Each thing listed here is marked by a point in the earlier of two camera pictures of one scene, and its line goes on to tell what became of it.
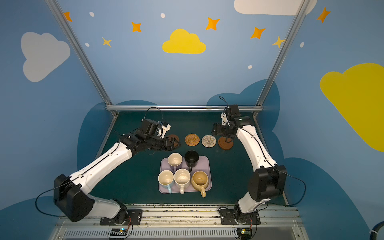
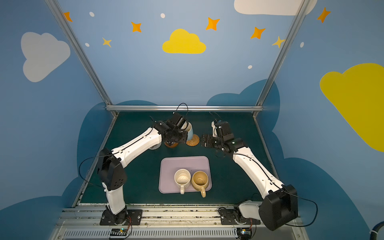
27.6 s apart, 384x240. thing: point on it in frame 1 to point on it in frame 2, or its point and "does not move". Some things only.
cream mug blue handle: [166, 179] to [188, 127]
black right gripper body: [219, 130] to [212, 141]
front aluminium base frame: [277, 223] does not move
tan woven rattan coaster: [192, 140] does not move
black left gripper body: [167, 142] to [173, 135]
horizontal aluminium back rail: [180, 108] does not move
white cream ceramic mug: [182, 178] does not move
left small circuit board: [118, 232] does not move
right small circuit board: [244, 233] does not move
